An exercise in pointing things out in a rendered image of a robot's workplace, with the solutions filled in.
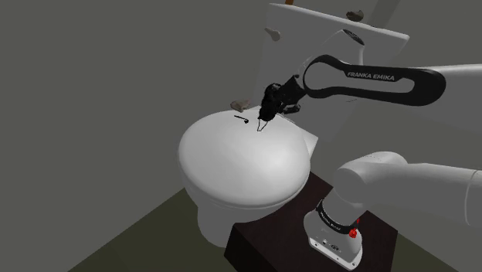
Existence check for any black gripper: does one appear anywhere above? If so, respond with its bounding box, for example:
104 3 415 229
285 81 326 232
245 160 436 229
256 83 290 133

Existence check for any grey brown lump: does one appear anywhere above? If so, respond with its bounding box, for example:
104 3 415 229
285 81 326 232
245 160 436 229
229 99 252 113

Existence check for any white toilet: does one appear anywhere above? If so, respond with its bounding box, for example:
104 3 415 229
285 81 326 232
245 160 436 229
177 2 410 248

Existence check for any dark robot stand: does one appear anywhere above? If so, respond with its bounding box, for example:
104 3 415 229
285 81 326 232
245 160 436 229
224 171 399 272

